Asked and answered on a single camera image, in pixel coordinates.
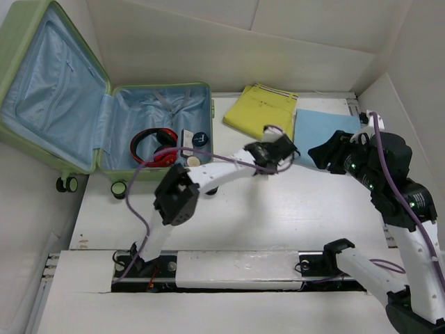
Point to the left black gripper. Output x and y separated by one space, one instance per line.
263 145

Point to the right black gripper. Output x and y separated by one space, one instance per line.
326 152

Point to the light blue cloth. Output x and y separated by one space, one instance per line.
313 128

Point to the yellow shorts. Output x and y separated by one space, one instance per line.
260 105

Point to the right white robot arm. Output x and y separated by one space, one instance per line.
381 163

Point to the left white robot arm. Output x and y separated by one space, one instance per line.
177 194

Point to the dark blue round tin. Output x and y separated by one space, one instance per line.
200 139

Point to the beige round compact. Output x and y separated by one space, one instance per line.
193 161

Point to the white black rectangular box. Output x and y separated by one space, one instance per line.
187 142

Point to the red black headphones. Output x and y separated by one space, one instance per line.
162 157

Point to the white foam base cover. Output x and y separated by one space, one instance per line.
257 270

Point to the green suitcase blue lining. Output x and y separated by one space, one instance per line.
59 106

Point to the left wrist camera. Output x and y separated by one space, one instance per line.
271 133

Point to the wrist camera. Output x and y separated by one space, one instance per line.
271 133
369 118

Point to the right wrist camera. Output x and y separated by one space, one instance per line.
369 118

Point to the black metal base rail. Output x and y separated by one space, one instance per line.
158 276

